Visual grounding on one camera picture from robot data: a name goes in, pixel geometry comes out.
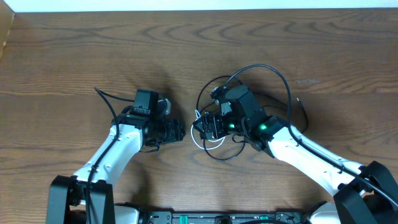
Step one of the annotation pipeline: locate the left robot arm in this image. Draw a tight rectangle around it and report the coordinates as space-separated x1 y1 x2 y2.
46 90 186 223

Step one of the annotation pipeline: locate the left camera black cable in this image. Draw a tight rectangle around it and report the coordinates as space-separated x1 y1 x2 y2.
84 86 136 224

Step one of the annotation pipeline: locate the white USB cable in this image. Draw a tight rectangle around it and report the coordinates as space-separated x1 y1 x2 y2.
190 109 226 151

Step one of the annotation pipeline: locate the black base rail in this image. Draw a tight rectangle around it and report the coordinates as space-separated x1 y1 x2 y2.
137 211 310 224

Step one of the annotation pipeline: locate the camera black cable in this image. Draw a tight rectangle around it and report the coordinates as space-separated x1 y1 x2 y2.
222 63 398 209
84 86 136 224

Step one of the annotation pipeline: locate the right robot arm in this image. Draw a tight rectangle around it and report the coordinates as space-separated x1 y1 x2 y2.
192 85 397 223

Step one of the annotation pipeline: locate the right camera black cable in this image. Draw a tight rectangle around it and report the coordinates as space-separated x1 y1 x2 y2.
222 63 398 209

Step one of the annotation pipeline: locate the black USB cable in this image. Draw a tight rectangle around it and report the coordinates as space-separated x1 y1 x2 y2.
195 75 310 162

